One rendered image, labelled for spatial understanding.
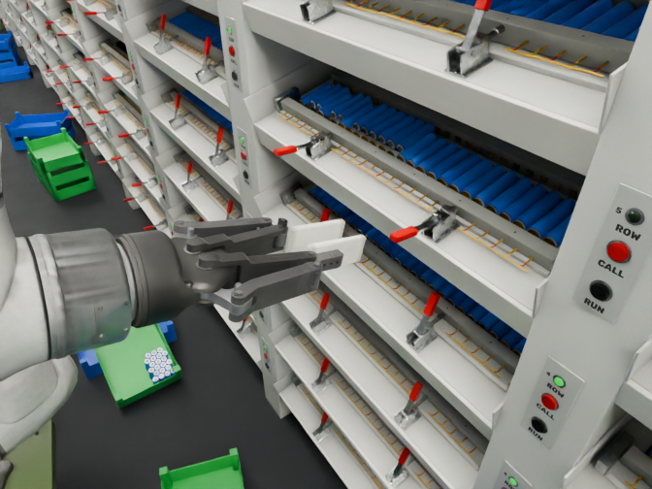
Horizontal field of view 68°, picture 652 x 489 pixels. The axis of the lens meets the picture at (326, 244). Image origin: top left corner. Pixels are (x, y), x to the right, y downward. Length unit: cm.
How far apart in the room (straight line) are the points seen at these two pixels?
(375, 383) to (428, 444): 14
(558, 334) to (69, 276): 43
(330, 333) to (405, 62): 62
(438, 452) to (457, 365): 20
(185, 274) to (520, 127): 32
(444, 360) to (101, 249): 51
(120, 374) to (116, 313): 134
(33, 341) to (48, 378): 85
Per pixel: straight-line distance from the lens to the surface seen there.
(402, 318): 78
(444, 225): 61
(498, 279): 57
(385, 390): 94
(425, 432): 91
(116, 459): 159
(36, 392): 121
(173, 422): 161
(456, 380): 72
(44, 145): 299
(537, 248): 57
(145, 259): 38
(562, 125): 46
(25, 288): 36
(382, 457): 110
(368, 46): 62
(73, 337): 38
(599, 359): 53
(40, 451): 140
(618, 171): 44
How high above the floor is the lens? 129
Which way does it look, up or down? 37 degrees down
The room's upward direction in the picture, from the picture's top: straight up
